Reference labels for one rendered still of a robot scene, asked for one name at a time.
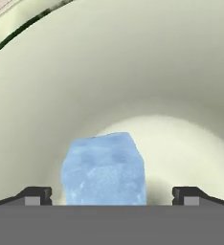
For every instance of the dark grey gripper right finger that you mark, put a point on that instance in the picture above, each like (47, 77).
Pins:
(190, 195)

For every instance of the cream white ice bowl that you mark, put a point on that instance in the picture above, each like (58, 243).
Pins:
(123, 73)

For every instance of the pale blue ice cube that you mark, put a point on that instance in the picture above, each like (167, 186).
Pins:
(105, 170)

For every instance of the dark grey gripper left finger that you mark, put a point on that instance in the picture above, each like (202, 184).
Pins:
(34, 195)

